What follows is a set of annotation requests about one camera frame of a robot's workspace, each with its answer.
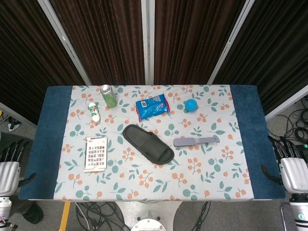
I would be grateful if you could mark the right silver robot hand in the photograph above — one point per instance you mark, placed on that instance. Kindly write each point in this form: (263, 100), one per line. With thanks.
(294, 173)

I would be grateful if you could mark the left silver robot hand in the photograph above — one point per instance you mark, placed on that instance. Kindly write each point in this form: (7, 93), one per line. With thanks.
(9, 175)

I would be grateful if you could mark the black rubber slipper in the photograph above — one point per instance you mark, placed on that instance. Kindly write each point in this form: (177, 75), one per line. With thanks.
(144, 142)

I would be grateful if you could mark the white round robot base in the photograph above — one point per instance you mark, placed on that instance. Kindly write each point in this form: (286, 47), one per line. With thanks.
(148, 225)

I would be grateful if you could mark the black power strip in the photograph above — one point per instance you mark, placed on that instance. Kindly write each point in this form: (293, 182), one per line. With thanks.
(304, 149)

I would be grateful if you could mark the blue table cover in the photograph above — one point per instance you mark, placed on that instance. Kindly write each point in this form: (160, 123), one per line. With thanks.
(48, 144)

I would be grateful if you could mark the yellow tape strip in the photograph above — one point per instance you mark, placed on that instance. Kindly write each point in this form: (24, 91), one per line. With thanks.
(64, 216)

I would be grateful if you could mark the small white plastic bottle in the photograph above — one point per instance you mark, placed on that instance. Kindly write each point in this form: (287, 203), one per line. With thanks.
(94, 112)

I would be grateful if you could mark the brown folding screen panel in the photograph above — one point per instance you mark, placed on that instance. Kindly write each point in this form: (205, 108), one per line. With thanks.
(276, 48)
(192, 36)
(103, 36)
(26, 60)

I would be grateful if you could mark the blue ball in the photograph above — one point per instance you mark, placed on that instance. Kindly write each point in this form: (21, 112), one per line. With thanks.
(190, 105)

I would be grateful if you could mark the green drink can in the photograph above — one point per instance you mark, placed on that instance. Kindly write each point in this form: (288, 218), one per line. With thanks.
(109, 97)

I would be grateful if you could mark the floral tablecloth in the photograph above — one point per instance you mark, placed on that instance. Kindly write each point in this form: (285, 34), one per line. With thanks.
(154, 183)

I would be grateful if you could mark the blue snack packet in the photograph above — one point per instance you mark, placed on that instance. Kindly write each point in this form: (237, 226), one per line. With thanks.
(151, 107)

